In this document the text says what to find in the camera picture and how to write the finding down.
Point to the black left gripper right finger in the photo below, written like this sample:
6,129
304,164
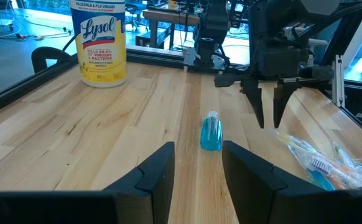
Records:
293,208

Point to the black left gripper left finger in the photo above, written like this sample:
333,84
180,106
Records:
75,208

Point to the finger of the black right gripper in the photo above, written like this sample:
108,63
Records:
280,99
254,96

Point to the blue toothbrush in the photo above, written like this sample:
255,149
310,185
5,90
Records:
321,180

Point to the blue mouthwash bottle white cap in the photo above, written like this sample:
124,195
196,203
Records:
211,133

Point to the orange toothbrush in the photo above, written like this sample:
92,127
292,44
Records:
352,179

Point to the green toothbrush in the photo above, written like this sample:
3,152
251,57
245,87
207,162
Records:
339,152

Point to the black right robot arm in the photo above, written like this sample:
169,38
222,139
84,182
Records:
212,25

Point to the wooden desk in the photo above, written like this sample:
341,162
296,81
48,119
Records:
168,15

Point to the black office chair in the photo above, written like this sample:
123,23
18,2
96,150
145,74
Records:
50,51

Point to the yellow Lysol wipes canister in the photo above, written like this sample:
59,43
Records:
100,46

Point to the silver aluminium frame post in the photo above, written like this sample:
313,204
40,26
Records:
338,81

